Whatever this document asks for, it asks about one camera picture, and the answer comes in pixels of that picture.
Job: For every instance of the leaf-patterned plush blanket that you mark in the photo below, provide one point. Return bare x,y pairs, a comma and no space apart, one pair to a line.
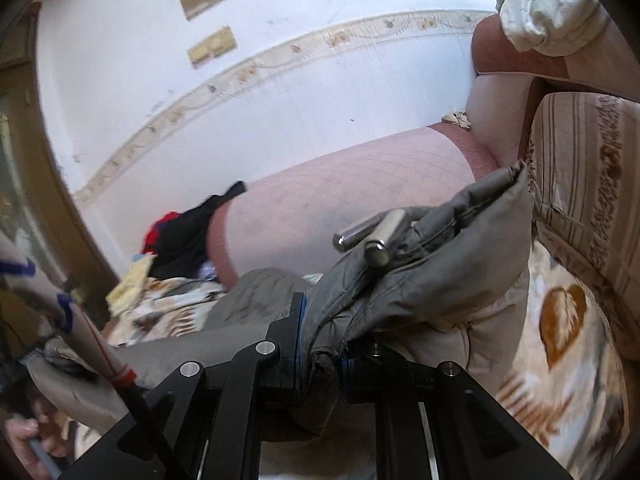
566,387

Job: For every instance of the pink sofa armrest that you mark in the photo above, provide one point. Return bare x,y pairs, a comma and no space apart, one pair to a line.
509,85

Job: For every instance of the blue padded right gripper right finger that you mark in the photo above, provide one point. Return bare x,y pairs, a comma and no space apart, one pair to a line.
439,422

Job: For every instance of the striped beige cushion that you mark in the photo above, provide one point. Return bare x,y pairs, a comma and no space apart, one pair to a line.
583,158

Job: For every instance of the beige wall switch panel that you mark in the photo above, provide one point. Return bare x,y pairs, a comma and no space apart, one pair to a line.
216,45

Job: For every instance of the black garment pile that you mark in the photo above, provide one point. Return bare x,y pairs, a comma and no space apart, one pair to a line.
181,249

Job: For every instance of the pink bolster pillow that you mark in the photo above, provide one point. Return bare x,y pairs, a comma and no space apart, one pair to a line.
287,220

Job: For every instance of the person's left hand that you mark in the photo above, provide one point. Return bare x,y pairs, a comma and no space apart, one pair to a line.
29,438

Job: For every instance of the white crumpled cloth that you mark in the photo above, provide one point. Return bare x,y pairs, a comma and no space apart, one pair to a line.
554,28

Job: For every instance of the purple patterned small cloth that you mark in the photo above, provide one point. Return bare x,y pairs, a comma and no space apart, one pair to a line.
207,272

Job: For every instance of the red garment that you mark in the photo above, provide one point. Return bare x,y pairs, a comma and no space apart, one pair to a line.
152,237

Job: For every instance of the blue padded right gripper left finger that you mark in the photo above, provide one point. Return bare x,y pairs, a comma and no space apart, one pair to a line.
208,422

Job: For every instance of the olive quilted hooded jacket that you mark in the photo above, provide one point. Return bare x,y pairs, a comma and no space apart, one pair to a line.
451,287

